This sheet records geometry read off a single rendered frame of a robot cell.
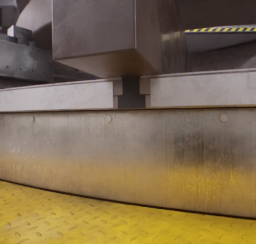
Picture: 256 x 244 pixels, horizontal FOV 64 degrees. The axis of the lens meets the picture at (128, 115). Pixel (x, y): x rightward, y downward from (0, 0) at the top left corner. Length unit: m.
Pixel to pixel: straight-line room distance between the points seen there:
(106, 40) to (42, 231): 0.37
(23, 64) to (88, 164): 1.05
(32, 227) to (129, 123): 0.30
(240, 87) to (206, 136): 0.12
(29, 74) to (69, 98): 0.96
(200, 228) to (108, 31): 0.39
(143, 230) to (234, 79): 0.35
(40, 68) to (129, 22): 1.27
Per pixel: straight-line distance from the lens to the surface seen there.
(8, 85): 1.54
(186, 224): 0.48
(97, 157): 0.56
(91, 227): 0.47
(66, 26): 0.36
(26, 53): 1.53
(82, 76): 1.88
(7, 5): 3.97
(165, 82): 0.46
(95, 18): 0.33
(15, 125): 0.77
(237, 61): 5.50
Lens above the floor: 0.22
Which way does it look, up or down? level
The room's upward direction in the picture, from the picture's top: 1 degrees counter-clockwise
